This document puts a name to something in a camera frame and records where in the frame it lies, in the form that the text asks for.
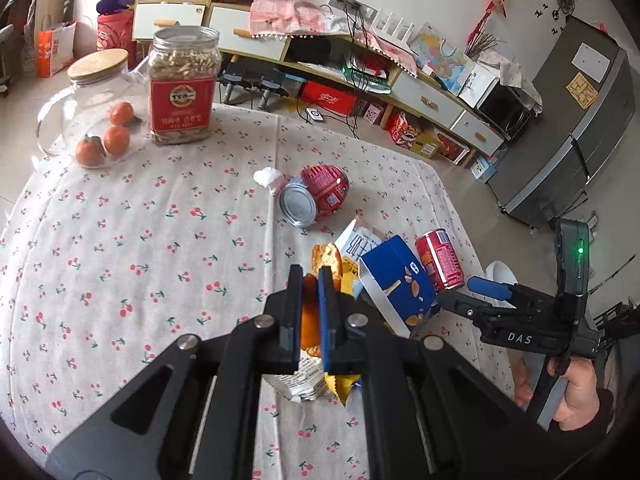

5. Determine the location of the small red drink can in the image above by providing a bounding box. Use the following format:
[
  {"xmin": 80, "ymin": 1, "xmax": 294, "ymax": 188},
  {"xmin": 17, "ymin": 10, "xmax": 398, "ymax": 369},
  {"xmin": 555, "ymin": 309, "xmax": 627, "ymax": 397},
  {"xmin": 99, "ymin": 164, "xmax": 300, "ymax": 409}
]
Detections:
[{"xmin": 416, "ymin": 229, "xmax": 464, "ymax": 292}]

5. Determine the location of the orange yellow snack wrapper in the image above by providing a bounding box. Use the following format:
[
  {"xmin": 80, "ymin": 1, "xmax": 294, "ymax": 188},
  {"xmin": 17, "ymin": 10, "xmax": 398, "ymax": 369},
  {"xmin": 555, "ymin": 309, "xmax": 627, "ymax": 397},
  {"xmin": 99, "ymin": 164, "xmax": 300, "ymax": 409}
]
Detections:
[{"xmin": 298, "ymin": 242, "xmax": 362, "ymax": 406}]

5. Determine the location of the large red tin can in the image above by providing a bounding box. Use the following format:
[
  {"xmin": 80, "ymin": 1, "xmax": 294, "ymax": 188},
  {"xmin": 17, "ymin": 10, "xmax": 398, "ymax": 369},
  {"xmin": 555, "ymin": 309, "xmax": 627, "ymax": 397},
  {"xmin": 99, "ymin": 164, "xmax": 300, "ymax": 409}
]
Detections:
[{"xmin": 279, "ymin": 165, "xmax": 349, "ymax": 229}]

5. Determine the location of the white tissue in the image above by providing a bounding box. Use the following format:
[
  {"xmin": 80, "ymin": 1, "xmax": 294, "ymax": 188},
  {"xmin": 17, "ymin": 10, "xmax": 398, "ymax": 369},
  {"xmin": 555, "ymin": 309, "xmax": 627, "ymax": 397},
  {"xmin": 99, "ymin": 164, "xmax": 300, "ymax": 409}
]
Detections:
[{"xmin": 253, "ymin": 167, "xmax": 288, "ymax": 196}]

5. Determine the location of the white milk carton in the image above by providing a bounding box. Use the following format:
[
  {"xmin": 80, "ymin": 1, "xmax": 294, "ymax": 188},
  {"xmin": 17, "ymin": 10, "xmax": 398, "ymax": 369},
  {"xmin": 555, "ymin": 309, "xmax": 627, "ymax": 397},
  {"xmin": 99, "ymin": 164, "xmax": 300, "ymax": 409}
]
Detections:
[{"xmin": 334, "ymin": 214, "xmax": 386, "ymax": 298}]

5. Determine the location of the white trash bin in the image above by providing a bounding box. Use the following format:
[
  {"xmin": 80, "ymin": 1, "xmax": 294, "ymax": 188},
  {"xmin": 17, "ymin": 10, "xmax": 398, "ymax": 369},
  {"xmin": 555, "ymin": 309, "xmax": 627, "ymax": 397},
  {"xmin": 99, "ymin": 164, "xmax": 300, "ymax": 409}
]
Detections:
[{"xmin": 485, "ymin": 260, "xmax": 518, "ymax": 309}]

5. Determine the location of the person's right hand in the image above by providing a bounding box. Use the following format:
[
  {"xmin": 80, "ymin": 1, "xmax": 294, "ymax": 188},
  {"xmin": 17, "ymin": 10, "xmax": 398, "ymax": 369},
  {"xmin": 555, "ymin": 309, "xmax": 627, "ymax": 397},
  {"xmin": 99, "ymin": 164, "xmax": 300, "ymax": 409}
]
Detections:
[{"xmin": 510, "ymin": 356, "xmax": 601, "ymax": 432}]

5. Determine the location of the black tracker with green light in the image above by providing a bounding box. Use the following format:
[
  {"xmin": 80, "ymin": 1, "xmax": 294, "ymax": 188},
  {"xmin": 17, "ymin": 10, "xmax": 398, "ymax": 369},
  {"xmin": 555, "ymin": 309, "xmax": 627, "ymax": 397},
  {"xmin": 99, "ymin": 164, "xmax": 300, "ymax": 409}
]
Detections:
[{"xmin": 553, "ymin": 219, "xmax": 599, "ymax": 376}]

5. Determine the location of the blue snack box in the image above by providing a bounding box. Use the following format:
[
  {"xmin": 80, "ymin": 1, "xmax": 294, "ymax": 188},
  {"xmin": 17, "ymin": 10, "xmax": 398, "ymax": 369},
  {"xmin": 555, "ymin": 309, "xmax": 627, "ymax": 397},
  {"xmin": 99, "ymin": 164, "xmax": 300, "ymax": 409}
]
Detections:
[{"xmin": 359, "ymin": 235, "xmax": 439, "ymax": 338}]

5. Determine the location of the cherry print tablecloth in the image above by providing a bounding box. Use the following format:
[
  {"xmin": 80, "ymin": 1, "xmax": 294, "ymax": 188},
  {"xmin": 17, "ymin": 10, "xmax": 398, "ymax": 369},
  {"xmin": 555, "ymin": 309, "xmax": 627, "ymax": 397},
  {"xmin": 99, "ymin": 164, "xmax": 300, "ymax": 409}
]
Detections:
[{"xmin": 0, "ymin": 102, "xmax": 516, "ymax": 480}]

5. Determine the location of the black microwave oven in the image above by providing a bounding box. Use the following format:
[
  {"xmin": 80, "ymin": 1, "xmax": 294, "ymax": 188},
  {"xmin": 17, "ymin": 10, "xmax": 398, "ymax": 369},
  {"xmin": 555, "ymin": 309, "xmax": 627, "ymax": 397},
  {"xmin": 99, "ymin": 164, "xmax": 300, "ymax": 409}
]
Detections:
[{"xmin": 475, "ymin": 80, "xmax": 534, "ymax": 141}]

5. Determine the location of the grey refrigerator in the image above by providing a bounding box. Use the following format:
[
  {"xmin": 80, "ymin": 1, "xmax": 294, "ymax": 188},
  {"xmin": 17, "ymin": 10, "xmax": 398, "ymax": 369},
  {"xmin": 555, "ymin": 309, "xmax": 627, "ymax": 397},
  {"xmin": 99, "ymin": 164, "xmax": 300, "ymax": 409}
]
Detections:
[{"xmin": 488, "ymin": 16, "xmax": 636, "ymax": 229}]

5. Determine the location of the world map poster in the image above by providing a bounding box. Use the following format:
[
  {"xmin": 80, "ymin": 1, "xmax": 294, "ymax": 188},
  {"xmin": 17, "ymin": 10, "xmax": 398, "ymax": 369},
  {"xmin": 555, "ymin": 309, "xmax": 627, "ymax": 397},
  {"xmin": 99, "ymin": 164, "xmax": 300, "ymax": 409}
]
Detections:
[{"xmin": 409, "ymin": 22, "xmax": 474, "ymax": 96}]

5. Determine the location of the red gift box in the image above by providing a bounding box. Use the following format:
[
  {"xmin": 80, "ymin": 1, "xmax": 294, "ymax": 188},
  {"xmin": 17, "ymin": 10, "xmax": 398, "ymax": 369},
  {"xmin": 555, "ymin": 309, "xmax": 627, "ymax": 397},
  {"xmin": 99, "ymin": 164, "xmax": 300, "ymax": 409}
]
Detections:
[{"xmin": 300, "ymin": 80, "xmax": 357, "ymax": 116}]

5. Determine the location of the long white TV cabinet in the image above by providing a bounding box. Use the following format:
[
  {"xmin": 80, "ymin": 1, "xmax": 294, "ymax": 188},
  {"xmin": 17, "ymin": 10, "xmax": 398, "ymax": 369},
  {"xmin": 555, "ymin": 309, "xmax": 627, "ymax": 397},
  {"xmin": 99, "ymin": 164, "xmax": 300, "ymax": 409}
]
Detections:
[{"xmin": 132, "ymin": 1, "xmax": 506, "ymax": 157}]

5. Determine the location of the orange tangerine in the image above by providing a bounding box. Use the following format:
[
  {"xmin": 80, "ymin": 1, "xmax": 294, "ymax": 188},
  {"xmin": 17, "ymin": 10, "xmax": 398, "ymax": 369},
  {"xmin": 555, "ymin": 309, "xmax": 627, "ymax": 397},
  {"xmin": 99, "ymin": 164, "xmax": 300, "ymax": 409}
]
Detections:
[
  {"xmin": 103, "ymin": 126, "xmax": 130, "ymax": 157},
  {"xmin": 108, "ymin": 102, "xmax": 136, "ymax": 126},
  {"xmin": 75, "ymin": 136, "xmax": 106, "ymax": 168}
]

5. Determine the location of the glass jar with wooden lid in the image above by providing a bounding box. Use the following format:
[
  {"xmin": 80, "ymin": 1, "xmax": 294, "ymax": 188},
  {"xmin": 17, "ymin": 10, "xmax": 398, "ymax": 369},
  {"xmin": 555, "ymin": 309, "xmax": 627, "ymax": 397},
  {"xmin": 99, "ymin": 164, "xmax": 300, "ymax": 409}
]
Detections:
[{"xmin": 36, "ymin": 49, "xmax": 151, "ymax": 169}]

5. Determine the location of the pink cloth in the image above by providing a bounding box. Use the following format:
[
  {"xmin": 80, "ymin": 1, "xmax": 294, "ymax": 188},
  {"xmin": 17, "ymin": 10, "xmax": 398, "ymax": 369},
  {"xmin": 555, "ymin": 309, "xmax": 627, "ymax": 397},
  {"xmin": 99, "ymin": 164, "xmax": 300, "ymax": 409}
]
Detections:
[{"xmin": 248, "ymin": 0, "xmax": 418, "ymax": 78}]

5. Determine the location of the seed jar with red label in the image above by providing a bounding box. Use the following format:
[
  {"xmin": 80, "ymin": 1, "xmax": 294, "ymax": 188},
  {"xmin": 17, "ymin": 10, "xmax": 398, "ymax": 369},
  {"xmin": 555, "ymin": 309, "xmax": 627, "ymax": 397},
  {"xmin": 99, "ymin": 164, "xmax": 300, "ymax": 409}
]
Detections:
[{"xmin": 148, "ymin": 25, "xmax": 221, "ymax": 145}]

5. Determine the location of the white paper bag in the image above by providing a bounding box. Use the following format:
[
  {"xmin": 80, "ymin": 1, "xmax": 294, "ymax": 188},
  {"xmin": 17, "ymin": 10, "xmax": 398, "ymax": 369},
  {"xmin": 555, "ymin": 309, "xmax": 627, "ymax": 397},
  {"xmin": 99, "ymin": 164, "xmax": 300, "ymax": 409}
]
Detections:
[{"xmin": 36, "ymin": 22, "xmax": 76, "ymax": 78}]

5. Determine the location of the red shopping bag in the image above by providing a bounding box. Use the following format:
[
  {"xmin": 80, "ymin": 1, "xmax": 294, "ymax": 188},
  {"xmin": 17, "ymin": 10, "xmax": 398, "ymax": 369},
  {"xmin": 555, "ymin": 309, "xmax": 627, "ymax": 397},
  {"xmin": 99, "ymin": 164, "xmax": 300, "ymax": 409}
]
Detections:
[{"xmin": 96, "ymin": 10, "xmax": 137, "ymax": 70}]

